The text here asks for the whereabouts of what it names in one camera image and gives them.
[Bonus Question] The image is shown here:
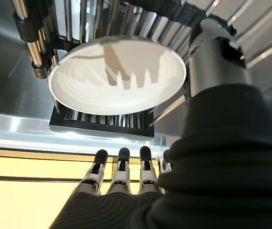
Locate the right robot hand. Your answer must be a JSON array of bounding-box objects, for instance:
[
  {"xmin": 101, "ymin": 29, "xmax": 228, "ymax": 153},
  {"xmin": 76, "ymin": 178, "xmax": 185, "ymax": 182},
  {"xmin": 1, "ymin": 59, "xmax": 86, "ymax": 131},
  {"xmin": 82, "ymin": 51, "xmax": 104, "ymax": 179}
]
[{"xmin": 50, "ymin": 18, "xmax": 272, "ymax": 229}]

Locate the large beige plate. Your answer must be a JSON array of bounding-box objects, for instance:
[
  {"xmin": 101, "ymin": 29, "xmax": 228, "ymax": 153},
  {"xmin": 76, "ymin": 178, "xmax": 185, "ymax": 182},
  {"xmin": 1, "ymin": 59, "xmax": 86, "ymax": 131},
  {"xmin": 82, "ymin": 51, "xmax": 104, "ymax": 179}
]
[{"xmin": 48, "ymin": 35, "xmax": 187, "ymax": 115}]

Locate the black sink dish rack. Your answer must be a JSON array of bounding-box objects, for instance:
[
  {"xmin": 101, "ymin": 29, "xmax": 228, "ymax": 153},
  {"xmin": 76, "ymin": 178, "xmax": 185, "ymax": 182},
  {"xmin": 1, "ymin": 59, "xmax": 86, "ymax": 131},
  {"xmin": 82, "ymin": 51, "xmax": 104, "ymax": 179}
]
[{"xmin": 13, "ymin": 0, "xmax": 237, "ymax": 138}]

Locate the stainless steel kitchen sink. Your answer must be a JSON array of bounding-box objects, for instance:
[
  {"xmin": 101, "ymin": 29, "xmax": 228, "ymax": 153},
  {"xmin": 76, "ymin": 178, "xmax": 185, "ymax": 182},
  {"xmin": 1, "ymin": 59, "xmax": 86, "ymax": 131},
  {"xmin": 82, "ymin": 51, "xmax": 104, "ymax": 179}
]
[{"xmin": 0, "ymin": 0, "xmax": 272, "ymax": 148}]

